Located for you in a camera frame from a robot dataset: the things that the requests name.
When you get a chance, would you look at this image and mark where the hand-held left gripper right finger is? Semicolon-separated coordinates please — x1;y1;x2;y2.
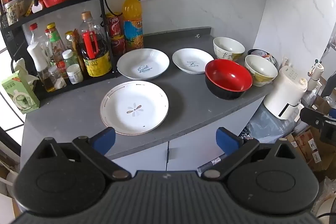
201;127;301;183

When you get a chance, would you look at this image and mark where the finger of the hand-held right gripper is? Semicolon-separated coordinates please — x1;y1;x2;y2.
300;106;336;133

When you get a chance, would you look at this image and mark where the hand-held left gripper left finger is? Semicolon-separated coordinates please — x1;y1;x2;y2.
35;127;132;183

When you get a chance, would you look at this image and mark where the white plate with flower print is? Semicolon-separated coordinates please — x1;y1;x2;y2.
100;80;169;136

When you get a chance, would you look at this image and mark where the red and black bowl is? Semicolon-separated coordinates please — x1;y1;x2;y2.
205;59;253;101

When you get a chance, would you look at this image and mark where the white patterned bowl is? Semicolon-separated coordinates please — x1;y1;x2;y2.
213;37;245;61
245;54;278;87

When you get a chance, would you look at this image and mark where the large white plate blue print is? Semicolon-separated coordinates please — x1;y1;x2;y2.
117;48;170;80

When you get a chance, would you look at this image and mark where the cardboard box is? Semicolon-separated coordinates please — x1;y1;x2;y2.
285;124;336;183

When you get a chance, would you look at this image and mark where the dark grey roll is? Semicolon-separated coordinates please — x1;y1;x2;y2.
198;156;224;175

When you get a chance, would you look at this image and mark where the white cabinet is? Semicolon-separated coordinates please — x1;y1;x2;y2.
112;97;264;172

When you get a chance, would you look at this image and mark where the white electric kettle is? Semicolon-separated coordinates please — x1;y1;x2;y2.
263;65;308;120

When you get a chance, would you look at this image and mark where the white handheld appliance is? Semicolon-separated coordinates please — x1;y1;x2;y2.
307;57;326;91

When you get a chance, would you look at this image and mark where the clear plastic bag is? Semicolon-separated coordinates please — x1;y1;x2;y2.
245;108;296;141

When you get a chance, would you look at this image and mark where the small white jar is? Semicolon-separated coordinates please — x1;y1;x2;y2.
66;64;84;85

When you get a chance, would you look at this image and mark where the small glass jar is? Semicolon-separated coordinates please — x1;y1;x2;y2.
48;65;67;90

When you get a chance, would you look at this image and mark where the black container with packets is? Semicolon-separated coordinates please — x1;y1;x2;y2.
247;49;277;65

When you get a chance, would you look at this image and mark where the small white plate blue print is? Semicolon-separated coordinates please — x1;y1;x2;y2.
172;48;215;75

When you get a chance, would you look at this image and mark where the red drink can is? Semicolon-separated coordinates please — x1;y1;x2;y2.
110;34;126;57
105;12;124;37

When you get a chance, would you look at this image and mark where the green carton box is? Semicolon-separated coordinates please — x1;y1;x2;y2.
1;69;41;115

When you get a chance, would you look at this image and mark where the amber oil bottle silver cap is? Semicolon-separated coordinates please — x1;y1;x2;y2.
64;30;85;67

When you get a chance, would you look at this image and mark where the sauce bottle yellow cap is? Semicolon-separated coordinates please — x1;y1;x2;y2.
47;22;69;79

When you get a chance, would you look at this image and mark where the clear bottle red cap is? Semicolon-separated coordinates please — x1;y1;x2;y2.
28;23;47;49

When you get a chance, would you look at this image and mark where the orange juice bottle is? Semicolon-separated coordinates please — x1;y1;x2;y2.
122;0;145;53

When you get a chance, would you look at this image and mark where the black metal shelf rack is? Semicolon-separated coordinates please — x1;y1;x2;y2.
0;0;119;94

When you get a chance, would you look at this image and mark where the patterned storage jar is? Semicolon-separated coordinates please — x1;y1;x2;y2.
5;0;26;26

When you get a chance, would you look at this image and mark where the large oil bottle red handle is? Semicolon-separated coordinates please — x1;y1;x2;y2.
79;11;113;78

